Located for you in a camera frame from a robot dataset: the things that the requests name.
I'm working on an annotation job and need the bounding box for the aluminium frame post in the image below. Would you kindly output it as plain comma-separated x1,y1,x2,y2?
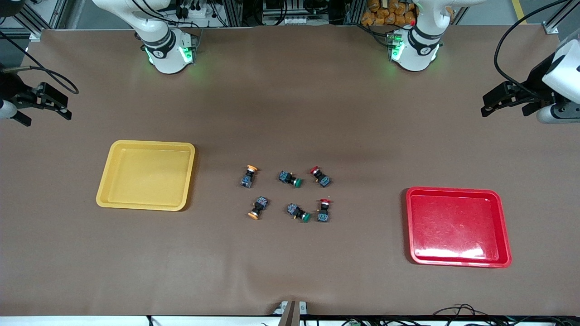
543,0,580,35
0,0,68,42

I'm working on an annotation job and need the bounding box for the yellow push button switch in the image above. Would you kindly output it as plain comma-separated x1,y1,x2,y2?
247,196,270,221
240,165,259,189

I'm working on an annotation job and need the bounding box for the black background equipment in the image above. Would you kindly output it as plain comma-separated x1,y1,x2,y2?
242,0,363,26

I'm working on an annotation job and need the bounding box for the yellow plastic tray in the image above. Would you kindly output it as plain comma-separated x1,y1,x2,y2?
96,140,196,212

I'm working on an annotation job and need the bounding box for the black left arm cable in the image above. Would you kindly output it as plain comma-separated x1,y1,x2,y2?
495,0,570,98

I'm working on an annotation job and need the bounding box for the green push button switch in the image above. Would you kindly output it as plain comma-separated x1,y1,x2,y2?
286,203,312,223
278,170,304,188

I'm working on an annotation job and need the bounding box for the brown table mat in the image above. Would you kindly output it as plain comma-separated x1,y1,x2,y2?
0,25,580,317

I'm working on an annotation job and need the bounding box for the red plastic tray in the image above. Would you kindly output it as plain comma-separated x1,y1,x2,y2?
406,187,512,268

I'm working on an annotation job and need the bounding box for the black cable bundle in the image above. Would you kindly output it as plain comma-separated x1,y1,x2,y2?
340,303,580,326

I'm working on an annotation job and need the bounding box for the orange packets pile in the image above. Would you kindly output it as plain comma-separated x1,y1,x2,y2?
361,0,416,27

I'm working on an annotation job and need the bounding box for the grey metal table clamp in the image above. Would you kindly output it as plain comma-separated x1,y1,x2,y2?
273,300,309,326

